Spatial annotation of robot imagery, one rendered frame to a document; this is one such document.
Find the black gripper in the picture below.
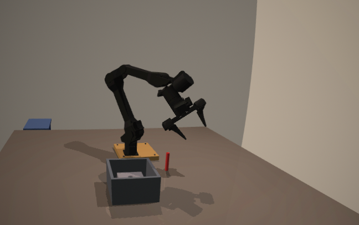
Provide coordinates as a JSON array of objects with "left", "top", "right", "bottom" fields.
[{"left": 162, "top": 95, "right": 207, "bottom": 140}]

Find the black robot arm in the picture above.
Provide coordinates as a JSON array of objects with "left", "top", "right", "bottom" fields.
[{"left": 105, "top": 64, "right": 194, "bottom": 156}]

